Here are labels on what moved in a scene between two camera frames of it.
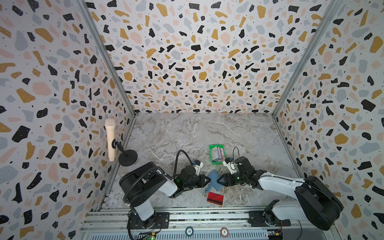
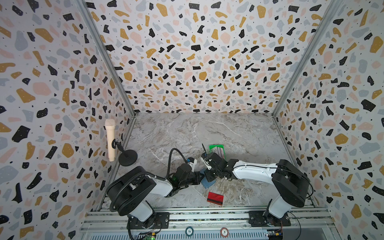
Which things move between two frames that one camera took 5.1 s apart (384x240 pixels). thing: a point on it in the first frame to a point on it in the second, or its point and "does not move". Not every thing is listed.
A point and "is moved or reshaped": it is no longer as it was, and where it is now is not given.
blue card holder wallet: x=214 y=176 is moved or reshaped
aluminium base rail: x=113 y=225 does not move
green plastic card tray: x=212 y=146 does not move
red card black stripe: x=215 y=198 does not move
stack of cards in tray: x=217 y=154 does not move
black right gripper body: x=238 y=178 to x=212 y=175
